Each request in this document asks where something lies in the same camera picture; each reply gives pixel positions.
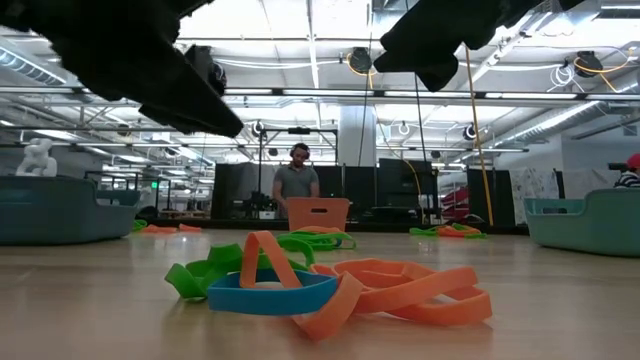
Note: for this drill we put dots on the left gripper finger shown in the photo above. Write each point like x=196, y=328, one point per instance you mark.
x=160, y=119
x=195, y=105

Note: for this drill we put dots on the teal plastic basket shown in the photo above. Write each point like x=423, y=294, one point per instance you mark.
x=590, y=225

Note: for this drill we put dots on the black background robot arm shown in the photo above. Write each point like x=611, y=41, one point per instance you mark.
x=257, y=204

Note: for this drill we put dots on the black partition panel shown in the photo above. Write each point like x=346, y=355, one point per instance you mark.
x=500, y=197
x=350, y=182
x=400, y=182

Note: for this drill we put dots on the blue plastic basket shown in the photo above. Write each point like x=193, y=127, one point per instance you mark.
x=50, y=215

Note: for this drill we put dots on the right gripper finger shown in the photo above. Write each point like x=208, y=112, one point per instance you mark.
x=437, y=77
x=415, y=50

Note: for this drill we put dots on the small black ceiling reel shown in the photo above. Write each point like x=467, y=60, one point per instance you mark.
x=257, y=129
x=470, y=131

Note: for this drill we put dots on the white patterned sheet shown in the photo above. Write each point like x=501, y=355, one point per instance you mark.
x=532, y=192

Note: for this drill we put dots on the black metal table frame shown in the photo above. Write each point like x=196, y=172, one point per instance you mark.
x=225, y=223

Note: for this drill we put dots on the long ceiling light rail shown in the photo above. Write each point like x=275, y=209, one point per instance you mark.
x=300, y=92

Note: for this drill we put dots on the black headphones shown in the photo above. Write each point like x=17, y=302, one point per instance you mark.
x=291, y=152

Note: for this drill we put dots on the black frame stand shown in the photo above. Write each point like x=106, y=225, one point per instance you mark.
x=320, y=131

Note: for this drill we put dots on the white robot figure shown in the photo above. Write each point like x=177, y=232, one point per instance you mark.
x=37, y=160

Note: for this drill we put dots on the silver air duct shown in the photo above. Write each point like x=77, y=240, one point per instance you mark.
x=555, y=120

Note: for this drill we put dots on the person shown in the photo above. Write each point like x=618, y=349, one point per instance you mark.
x=629, y=180
x=296, y=182

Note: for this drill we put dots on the blue rubber band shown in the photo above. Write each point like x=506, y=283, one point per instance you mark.
x=270, y=302
x=339, y=243

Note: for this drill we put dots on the dark grey partition panel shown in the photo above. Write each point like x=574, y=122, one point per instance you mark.
x=222, y=195

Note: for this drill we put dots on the red cap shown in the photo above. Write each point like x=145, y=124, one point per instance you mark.
x=635, y=161

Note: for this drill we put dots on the white column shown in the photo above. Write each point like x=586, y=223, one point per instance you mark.
x=357, y=145

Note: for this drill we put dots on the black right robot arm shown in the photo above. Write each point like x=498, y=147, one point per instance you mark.
x=525, y=10

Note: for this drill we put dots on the orange plastic basket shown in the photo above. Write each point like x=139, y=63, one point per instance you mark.
x=300, y=220

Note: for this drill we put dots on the red rack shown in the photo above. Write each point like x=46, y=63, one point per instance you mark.
x=456, y=202

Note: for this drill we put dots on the dark monitor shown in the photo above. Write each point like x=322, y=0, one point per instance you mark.
x=616, y=166

